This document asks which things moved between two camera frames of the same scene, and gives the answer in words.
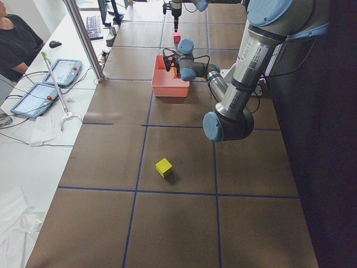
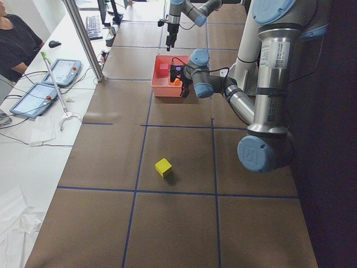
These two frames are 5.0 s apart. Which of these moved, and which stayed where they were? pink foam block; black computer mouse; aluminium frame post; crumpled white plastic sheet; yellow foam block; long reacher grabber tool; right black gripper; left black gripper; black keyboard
Moved: pink foam block; right black gripper; left black gripper
Stayed: black computer mouse; yellow foam block; black keyboard; crumpled white plastic sheet; aluminium frame post; long reacher grabber tool
